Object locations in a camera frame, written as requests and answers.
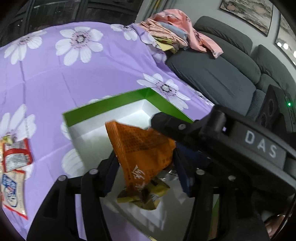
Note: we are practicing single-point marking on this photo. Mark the person's right hand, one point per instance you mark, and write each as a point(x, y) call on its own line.
point(274, 224)

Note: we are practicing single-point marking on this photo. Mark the large framed landscape painting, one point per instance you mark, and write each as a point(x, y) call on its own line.
point(249, 11)

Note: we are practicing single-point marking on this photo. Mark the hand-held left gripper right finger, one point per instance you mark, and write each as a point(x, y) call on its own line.
point(186, 176)

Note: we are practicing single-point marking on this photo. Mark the white blue-print snack packet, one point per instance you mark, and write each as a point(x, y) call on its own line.
point(11, 187)

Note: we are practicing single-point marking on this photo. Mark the grey sofa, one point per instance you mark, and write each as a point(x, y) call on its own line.
point(219, 76)

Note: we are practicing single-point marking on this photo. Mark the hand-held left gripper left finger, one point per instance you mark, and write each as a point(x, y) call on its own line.
point(111, 173)

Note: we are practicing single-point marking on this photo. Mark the purple floral tablecloth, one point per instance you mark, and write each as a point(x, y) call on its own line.
point(46, 92)

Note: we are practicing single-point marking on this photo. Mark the green white cardboard box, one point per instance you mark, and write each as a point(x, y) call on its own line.
point(92, 132)

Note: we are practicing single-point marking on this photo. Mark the dark glass window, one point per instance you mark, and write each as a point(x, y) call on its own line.
point(69, 11)

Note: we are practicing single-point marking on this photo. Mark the pile of pink clothes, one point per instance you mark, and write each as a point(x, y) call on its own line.
point(175, 25)

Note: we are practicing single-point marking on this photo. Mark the red snack packet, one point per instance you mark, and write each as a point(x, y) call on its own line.
point(17, 157)

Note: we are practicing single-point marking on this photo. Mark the small framed landscape painting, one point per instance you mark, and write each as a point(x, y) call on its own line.
point(286, 34)

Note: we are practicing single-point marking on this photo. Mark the yellow brown snack packet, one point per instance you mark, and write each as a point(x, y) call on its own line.
point(148, 199)

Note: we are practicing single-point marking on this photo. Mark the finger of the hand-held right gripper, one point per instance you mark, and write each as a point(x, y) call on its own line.
point(171, 126)

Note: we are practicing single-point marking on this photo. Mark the orange snack packet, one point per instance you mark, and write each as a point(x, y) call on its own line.
point(138, 150)

